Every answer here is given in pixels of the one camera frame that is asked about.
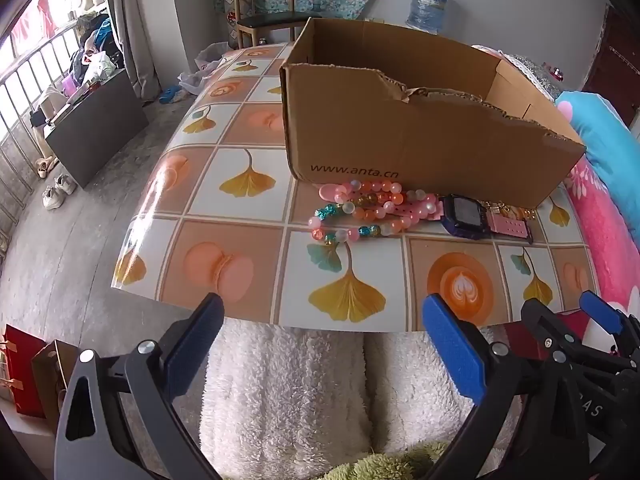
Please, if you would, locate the dark grey cabinet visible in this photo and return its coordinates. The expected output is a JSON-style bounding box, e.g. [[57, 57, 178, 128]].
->
[[42, 67, 150, 188]]

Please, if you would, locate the blue water bottle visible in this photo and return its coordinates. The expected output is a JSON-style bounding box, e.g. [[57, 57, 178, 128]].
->
[[405, 0, 451, 31]]

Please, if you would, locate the white plastic bag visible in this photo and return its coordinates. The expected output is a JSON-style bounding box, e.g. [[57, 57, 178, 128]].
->
[[179, 42, 233, 96]]

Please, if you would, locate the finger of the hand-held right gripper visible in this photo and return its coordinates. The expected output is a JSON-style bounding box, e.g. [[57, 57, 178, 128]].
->
[[520, 298, 582, 362], [580, 290, 640, 357]]

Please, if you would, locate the pink bead bracelet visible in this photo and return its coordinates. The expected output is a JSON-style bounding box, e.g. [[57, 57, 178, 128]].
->
[[350, 178, 443, 233]]

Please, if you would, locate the silver sequin cushion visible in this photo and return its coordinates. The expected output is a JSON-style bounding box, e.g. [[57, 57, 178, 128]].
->
[[500, 52, 566, 98]]

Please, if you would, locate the grey curtain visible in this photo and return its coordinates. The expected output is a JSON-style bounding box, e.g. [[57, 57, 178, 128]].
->
[[102, 0, 161, 106]]

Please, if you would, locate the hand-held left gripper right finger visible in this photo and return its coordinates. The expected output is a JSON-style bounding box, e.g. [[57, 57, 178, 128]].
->
[[421, 293, 593, 480]]

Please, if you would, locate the multicolour bead necklace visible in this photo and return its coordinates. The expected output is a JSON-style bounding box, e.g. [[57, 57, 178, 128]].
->
[[309, 180, 441, 247]]

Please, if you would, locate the brown paper bag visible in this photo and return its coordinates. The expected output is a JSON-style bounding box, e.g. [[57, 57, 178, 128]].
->
[[32, 340, 83, 433]]

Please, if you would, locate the white fluffy robe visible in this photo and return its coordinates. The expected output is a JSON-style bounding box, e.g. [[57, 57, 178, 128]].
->
[[199, 317, 521, 480]]

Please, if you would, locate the dark red door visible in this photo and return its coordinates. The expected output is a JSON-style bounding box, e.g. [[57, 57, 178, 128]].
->
[[582, 2, 640, 126]]

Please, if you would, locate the brown cardboard box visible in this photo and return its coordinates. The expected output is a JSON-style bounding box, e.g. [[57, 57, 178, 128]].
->
[[279, 16, 587, 209]]

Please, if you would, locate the wooden chair with dark seat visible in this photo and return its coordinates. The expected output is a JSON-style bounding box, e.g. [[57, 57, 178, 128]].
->
[[227, 0, 326, 51]]

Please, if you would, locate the purple watch with pink strap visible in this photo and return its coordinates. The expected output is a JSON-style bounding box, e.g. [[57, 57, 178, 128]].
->
[[319, 183, 535, 246]]

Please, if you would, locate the green fluffy garment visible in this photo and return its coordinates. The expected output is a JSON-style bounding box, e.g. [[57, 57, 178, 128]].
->
[[320, 442, 451, 480]]

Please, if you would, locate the thin gold chain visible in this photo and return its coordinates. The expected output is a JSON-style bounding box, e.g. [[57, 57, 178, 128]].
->
[[480, 200, 540, 222]]

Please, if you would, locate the pile of clothes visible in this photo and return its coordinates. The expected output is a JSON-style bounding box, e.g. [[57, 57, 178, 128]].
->
[[67, 12, 126, 91]]

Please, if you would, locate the pink floral blanket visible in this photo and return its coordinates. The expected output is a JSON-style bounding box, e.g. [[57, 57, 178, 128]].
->
[[565, 155, 640, 321]]

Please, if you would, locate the metal window railing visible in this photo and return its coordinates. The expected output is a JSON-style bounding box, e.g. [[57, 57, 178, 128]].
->
[[0, 17, 108, 241]]

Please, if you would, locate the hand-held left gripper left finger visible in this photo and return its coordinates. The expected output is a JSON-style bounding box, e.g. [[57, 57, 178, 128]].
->
[[54, 291, 226, 480]]

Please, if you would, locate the light blue pillow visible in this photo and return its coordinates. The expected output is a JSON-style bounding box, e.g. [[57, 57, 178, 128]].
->
[[555, 91, 640, 221]]

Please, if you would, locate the ginkgo leaf patterned tablecloth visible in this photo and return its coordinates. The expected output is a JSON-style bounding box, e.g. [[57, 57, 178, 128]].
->
[[111, 42, 601, 333]]

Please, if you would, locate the red gift bag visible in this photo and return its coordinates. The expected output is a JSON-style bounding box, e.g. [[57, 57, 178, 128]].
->
[[0, 324, 48, 418]]

